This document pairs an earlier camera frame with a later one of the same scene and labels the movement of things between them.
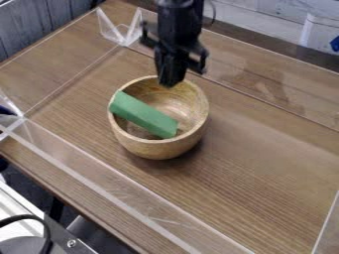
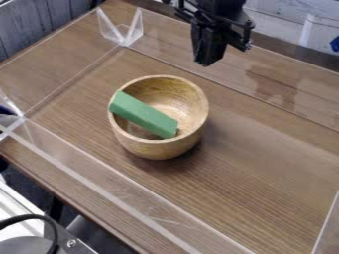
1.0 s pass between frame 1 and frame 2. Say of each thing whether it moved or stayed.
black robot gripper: moved
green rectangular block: stayed
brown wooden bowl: stayed
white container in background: stayed
